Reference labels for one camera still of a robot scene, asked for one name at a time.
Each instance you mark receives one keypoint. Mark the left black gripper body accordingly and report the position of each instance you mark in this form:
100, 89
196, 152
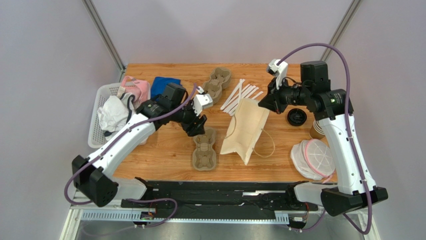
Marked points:
187, 116

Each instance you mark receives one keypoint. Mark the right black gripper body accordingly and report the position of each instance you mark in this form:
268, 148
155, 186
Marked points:
274, 98

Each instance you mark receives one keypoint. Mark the single grey pulp cup carrier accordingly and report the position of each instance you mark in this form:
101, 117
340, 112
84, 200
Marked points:
204, 157

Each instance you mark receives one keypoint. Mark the brown paper bag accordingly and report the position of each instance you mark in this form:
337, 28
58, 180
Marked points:
245, 129

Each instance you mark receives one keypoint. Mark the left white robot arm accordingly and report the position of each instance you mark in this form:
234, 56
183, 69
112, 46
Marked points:
93, 177

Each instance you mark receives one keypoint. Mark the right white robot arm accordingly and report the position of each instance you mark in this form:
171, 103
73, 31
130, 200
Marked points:
355, 186

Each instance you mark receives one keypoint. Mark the spare black cup lid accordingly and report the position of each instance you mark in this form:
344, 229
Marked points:
296, 117

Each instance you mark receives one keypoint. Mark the bundle of white wrapped straws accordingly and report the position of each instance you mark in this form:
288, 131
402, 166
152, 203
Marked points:
241, 91

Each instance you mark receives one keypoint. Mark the blue folded cloth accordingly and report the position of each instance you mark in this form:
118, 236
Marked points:
159, 84

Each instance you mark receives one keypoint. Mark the stack of paper cups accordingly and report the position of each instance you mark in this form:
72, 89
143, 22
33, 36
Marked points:
316, 132

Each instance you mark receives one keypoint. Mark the pink cloth bag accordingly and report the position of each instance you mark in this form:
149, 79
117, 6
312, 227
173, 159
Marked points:
140, 89

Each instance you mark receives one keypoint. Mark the white crumpled cloth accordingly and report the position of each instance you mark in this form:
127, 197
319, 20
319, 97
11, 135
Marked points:
115, 114

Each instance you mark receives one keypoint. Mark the white plastic basket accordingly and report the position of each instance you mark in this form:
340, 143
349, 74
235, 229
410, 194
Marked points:
96, 136

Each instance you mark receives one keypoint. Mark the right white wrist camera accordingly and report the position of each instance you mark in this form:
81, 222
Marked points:
278, 69

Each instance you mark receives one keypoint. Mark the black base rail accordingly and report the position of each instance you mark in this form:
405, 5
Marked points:
215, 200

